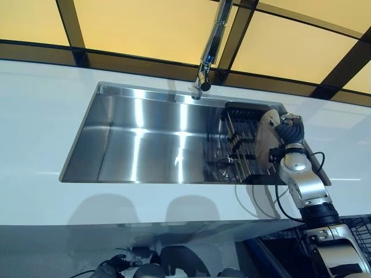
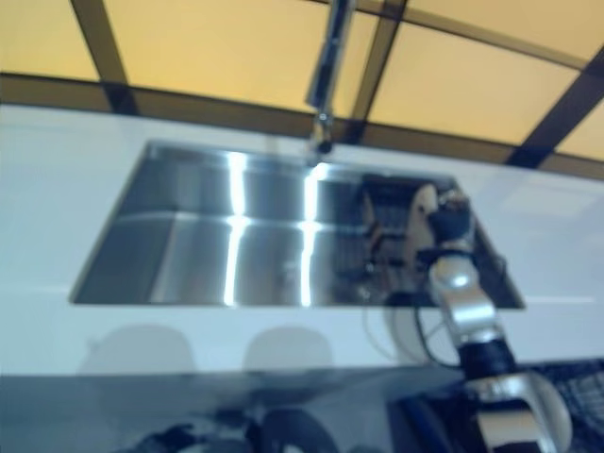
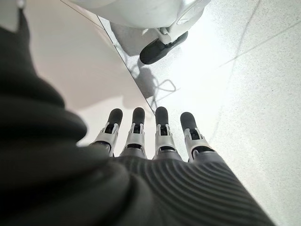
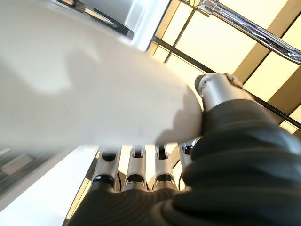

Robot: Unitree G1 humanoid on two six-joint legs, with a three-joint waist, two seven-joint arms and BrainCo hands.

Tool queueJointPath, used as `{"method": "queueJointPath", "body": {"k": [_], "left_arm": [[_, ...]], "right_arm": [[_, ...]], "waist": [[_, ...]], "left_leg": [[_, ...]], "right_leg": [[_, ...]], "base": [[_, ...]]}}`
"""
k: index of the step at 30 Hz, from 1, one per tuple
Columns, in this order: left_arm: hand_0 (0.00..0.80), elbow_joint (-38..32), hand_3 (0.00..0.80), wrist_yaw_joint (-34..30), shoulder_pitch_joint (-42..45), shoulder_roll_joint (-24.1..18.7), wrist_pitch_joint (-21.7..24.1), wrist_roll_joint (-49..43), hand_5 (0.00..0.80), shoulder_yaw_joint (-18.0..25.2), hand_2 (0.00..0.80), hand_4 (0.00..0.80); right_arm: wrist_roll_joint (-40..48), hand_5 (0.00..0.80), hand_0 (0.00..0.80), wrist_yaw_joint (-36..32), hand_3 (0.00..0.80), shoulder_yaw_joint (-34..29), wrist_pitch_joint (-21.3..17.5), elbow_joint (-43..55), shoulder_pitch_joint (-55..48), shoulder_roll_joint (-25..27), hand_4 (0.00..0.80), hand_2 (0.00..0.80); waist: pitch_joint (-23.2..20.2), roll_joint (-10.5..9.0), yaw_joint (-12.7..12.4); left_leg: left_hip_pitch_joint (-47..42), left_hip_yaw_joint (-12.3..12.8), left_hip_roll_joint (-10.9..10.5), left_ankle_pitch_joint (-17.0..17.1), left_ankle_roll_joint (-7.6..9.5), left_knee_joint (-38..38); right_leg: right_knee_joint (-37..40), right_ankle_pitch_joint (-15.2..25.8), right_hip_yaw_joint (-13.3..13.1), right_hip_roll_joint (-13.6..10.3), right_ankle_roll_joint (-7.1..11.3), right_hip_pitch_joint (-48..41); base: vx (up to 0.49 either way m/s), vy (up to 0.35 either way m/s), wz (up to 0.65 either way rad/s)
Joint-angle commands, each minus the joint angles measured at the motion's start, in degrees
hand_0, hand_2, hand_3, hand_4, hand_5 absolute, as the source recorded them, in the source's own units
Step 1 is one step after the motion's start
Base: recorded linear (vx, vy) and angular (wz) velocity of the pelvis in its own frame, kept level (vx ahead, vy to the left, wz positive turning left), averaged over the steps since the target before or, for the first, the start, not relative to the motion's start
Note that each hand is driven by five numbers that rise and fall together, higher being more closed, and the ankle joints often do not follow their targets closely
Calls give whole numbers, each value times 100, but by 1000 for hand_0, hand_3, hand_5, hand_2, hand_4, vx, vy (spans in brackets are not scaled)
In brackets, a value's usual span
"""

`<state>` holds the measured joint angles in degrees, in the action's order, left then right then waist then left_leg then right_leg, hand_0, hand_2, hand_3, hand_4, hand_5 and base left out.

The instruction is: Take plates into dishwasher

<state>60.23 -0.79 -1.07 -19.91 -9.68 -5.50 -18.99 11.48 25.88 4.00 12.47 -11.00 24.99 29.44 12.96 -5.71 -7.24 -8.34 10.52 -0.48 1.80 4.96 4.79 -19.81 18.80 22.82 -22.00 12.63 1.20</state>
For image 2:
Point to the dark robot right hand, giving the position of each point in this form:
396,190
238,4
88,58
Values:
453,222

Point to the dark robot left hand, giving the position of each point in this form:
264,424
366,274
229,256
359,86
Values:
174,439

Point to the beige plate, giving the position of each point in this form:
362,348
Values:
417,222

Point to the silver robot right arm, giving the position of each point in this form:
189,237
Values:
472,302

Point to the white glossy cabinet front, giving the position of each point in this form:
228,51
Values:
118,410

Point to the black dish drying rack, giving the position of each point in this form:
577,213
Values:
382,222

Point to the stainless steel sink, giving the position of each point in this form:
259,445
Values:
189,245

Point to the chrome gooseneck faucet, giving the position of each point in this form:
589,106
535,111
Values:
330,61

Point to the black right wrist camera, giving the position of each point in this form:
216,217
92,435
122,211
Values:
429,256

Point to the yellow window dark frame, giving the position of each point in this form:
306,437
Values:
212,42

